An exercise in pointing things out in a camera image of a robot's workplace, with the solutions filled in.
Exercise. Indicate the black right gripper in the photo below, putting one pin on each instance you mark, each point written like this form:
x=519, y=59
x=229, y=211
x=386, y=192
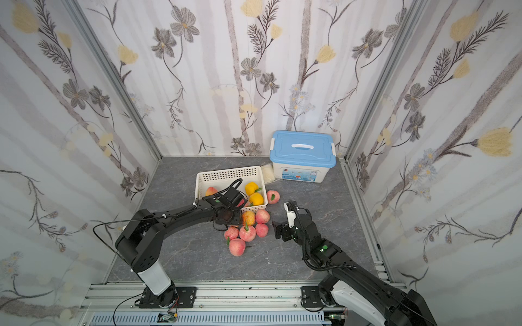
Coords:
x=284, y=231

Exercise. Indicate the orange pink wrinkled peach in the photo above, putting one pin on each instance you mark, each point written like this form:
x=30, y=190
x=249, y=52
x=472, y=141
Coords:
x=211, y=191

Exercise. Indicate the yellow peach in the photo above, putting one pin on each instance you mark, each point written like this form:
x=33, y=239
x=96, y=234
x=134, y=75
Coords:
x=256, y=199
x=251, y=188

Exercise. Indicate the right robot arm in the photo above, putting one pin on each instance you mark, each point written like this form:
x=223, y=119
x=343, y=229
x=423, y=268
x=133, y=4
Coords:
x=351, y=286

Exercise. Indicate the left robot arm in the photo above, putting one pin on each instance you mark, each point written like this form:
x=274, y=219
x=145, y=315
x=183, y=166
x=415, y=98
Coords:
x=141, y=242

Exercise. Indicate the white perforated plastic basket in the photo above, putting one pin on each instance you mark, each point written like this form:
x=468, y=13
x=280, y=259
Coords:
x=221, y=179

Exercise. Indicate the orange wrinkled peach right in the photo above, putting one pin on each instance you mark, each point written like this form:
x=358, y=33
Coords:
x=249, y=218

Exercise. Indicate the pink peach with leaf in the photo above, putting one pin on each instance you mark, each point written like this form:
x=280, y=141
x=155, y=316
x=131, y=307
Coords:
x=247, y=233

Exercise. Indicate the pink peach upper row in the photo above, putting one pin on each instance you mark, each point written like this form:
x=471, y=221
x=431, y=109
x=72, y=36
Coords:
x=262, y=217

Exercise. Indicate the clear bag of white material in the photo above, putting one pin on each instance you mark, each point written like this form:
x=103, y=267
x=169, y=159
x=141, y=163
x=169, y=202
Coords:
x=268, y=173

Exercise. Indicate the blue lidded storage box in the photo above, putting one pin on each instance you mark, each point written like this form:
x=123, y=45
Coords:
x=302, y=156

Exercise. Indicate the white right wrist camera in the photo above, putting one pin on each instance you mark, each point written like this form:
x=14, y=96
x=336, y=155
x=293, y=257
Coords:
x=290, y=213

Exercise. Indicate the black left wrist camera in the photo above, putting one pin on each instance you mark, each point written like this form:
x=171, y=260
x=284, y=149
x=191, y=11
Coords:
x=231, y=197

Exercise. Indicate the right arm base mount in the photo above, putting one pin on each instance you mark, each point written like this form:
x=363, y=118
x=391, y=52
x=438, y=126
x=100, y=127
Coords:
x=313, y=298

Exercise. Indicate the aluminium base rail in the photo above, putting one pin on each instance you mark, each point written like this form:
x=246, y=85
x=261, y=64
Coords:
x=217, y=303

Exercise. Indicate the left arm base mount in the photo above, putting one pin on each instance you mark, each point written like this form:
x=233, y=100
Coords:
x=180, y=297

